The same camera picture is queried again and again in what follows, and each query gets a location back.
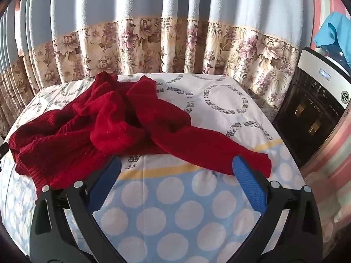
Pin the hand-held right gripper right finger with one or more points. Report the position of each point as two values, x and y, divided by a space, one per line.
248 180

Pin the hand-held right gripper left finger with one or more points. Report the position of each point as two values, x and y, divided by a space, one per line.
105 180

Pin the dotted patterned bed sheet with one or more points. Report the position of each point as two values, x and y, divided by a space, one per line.
178 213

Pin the blue floral hem curtain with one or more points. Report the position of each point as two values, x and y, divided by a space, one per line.
175 19

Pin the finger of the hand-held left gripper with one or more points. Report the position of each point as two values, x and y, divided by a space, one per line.
3 149

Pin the red knitted sweater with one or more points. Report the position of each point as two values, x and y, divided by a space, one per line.
109 126

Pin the black and white water dispenser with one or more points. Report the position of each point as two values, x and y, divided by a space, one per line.
309 109

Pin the blue cloth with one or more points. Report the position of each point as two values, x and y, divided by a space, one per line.
333 28

